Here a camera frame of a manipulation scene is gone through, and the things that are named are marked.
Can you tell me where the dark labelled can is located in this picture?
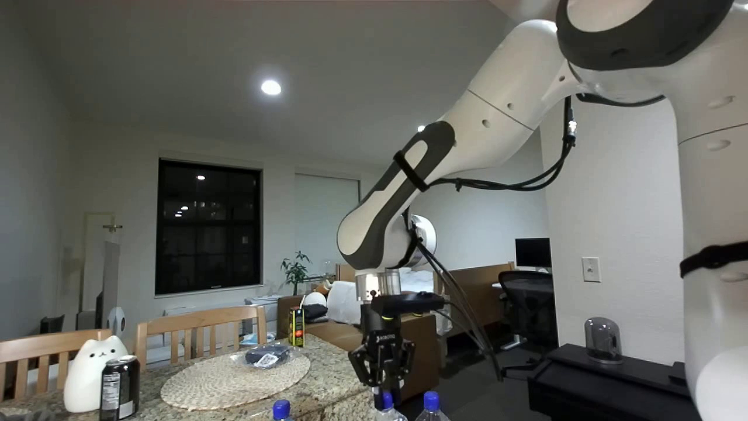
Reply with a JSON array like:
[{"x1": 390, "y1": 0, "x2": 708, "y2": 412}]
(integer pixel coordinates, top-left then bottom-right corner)
[{"x1": 99, "y1": 352, "x2": 143, "y2": 421}]

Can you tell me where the green potted plant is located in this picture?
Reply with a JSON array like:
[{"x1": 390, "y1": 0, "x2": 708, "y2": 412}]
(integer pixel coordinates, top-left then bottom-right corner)
[{"x1": 277, "y1": 251, "x2": 314, "y2": 300}]

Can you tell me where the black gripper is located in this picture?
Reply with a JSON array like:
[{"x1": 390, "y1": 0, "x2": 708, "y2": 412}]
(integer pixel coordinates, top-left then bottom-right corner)
[{"x1": 346, "y1": 311, "x2": 415, "y2": 392}]

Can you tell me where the black strap band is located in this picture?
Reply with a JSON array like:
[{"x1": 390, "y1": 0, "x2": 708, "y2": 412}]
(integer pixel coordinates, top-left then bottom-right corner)
[{"x1": 677, "y1": 239, "x2": 748, "y2": 280}]

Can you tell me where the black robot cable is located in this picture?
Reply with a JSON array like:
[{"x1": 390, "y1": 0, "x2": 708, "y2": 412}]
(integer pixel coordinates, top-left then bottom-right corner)
[{"x1": 405, "y1": 90, "x2": 665, "y2": 383}]

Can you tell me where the dark window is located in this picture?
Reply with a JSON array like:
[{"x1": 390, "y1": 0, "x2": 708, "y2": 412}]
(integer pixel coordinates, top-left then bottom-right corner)
[{"x1": 155, "y1": 157, "x2": 265, "y2": 297}]

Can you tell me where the round woven placemat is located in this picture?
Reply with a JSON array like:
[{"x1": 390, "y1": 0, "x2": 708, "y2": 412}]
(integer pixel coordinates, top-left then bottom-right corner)
[{"x1": 158, "y1": 349, "x2": 314, "y2": 414}]

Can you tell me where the black computer monitor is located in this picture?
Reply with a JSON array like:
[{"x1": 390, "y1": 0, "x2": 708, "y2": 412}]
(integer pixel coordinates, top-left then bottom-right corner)
[{"x1": 512, "y1": 235, "x2": 553, "y2": 272}]

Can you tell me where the white cat-shaped jar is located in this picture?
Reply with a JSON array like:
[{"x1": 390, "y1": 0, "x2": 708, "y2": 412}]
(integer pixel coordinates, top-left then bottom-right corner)
[{"x1": 64, "y1": 335, "x2": 130, "y2": 415}]

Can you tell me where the juice carton with straw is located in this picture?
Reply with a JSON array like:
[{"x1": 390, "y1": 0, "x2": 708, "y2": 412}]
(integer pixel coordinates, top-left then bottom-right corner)
[{"x1": 288, "y1": 304, "x2": 309, "y2": 350}]

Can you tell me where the wooden slatted chair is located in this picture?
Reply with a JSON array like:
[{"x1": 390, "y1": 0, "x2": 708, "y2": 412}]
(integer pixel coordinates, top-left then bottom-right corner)
[
  {"x1": 0, "y1": 328, "x2": 111, "y2": 405},
  {"x1": 133, "y1": 304, "x2": 269, "y2": 375}
]

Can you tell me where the clear glass dome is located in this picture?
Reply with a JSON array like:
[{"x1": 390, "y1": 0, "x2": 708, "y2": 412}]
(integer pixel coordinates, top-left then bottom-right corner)
[{"x1": 582, "y1": 316, "x2": 621, "y2": 363}]

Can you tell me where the small dark box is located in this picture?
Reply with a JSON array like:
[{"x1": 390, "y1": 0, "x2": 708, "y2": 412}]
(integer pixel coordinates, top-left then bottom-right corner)
[{"x1": 37, "y1": 314, "x2": 67, "y2": 336}]

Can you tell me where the white wall outlet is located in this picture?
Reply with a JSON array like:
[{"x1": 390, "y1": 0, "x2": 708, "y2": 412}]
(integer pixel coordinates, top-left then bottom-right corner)
[{"x1": 580, "y1": 255, "x2": 604, "y2": 284}]

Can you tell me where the black equipment case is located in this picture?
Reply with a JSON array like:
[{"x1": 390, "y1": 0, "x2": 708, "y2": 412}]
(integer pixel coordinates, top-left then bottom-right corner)
[{"x1": 525, "y1": 342, "x2": 699, "y2": 421}]

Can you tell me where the white bedding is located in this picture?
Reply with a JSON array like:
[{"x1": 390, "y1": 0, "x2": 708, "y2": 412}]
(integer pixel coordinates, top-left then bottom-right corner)
[{"x1": 300, "y1": 279, "x2": 369, "y2": 325}]

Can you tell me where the small white appliance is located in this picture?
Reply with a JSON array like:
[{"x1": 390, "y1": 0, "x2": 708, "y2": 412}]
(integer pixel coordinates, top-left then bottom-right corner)
[{"x1": 104, "y1": 304, "x2": 128, "y2": 336}]

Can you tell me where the clear plastic bag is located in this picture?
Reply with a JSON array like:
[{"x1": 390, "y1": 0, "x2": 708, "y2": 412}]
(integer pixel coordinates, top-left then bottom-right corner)
[{"x1": 242, "y1": 342, "x2": 293, "y2": 372}]

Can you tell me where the wooden desk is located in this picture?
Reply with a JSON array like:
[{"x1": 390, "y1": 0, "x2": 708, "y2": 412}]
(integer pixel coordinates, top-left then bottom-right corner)
[{"x1": 442, "y1": 261, "x2": 516, "y2": 336}]

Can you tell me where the black office chair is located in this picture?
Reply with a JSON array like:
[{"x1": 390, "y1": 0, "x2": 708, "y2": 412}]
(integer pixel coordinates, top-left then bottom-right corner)
[{"x1": 498, "y1": 268, "x2": 561, "y2": 352}]

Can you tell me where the round ceiling light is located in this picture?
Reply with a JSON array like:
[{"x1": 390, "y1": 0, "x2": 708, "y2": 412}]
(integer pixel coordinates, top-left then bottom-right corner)
[{"x1": 256, "y1": 75, "x2": 286, "y2": 101}]

